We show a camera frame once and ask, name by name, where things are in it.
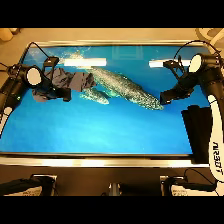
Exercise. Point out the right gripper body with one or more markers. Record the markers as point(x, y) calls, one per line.
point(171, 95)

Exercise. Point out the grey-blue shirt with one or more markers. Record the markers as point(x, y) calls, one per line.
point(80, 81)

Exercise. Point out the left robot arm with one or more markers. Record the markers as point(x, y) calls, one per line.
point(13, 88)

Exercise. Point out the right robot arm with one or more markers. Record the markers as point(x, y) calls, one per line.
point(215, 110)

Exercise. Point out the black garment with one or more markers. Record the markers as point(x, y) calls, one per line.
point(198, 133)

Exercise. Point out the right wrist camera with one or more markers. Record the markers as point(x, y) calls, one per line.
point(172, 65)

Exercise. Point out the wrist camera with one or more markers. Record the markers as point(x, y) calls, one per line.
point(172, 65)
point(51, 62)

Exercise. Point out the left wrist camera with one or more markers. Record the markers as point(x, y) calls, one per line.
point(51, 62)

